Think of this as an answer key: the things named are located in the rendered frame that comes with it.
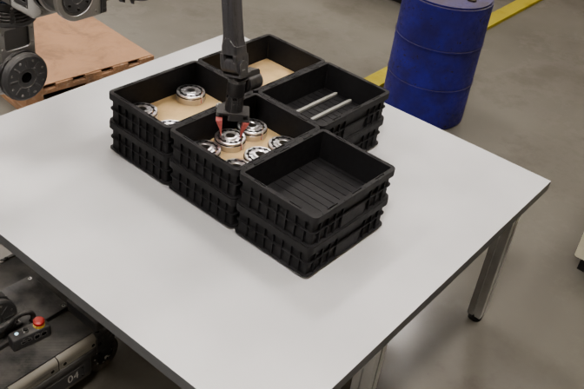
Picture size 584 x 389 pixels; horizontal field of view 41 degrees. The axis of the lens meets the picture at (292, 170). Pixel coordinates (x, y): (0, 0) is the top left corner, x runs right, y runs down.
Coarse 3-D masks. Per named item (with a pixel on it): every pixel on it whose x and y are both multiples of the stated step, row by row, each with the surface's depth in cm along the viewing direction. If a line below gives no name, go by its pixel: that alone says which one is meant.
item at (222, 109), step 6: (228, 96) 247; (228, 102) 248; (234, 102) 247; (240, 102) 248; (222, 108) 251; (228, 108) 248; (234, 108) 248; (240, 108) 249; (246, 108) 253; (222, 114) 248; (228, 114) 248; (234, 114) 248; (240, 114) 249; (246, 114) 250
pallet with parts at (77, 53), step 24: (48, 24) 470; (72, 24) 474; (96, 24) 478; (48, 48) 445; (72, 48) 448; (96, 48) 452; (120, 48) 455; (48, 72) 421; (72, 72) 425; (96, 72) 430
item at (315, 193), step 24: (312, 144) 252; (336, 144) 251; (264, 168) 236; (288, 168) 247; (312, 168) 252; (336, 168) 254; (360, 168) 249; (384, 168) 242; (288, 192) 240; (312, 192) 242; (336, 192) 243; (384, 192) 244; (264, 216) 229; (288, 216) 222; (336, 216) 225; (312, 240) 220
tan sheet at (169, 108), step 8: (168, 96) 280; (208, 96) 283; (152, 104) 274; (160, 104) 274; (168, 104) 275; (176, 104) 276; (200, 104) 278; (208, 104) 278; (160, 112) 270; (168, 112) 271; (176, 112) 271; (184, 112) 272; (192, 112) 273; (160, 120) 266; (176, 120) 267
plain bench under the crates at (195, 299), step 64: (0, 128) 274; (64, 128) 278; (384, 128) 306; (0, 192) 244; (64, 192) 248; (128, 192) 252; (448, 192) 274; (512, 192) 279; (64, 256) 223; (128, 256) 226; (192, 256) 230; (256, 256) 233; (384, 256) 240; (448, 256) 244; (128, 320) 206; (192, 320) 208; (256, 320) 211; (320, 320) 214; (384, 320) 217; (192, 384) 191; (256, 384) 193; (320, 384) 196
